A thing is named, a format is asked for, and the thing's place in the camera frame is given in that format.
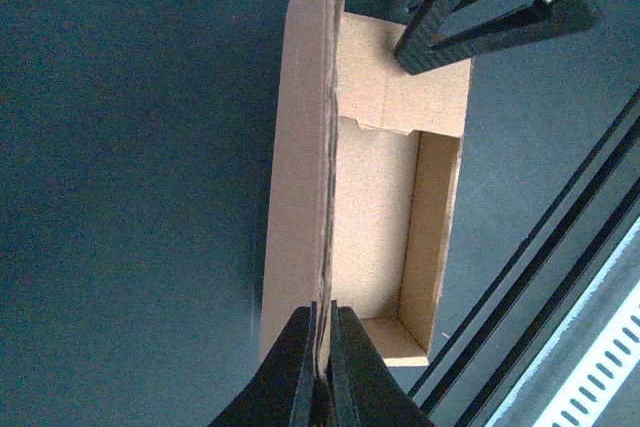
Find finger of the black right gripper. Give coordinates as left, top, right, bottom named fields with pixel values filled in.
left=393, top=0, right=604, bottom=76

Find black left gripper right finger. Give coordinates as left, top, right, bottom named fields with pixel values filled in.
left=328, top=301, right=432, bottom=427

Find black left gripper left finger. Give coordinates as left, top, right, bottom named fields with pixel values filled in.
left=211, top=302, right=317, bottom=427

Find cardboard box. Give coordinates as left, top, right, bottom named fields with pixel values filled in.
left=261, top=0, right=472, bottom=367

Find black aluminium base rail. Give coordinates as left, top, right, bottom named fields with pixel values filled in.
left=409, top=95, right=639, bottom=426

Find light blue slotted cable duct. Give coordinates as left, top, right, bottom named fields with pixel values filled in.
left=534, top=297, right=639, bottom=427

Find metal base plate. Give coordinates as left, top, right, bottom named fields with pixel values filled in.
left=486, top=222, right=639, bottom=426

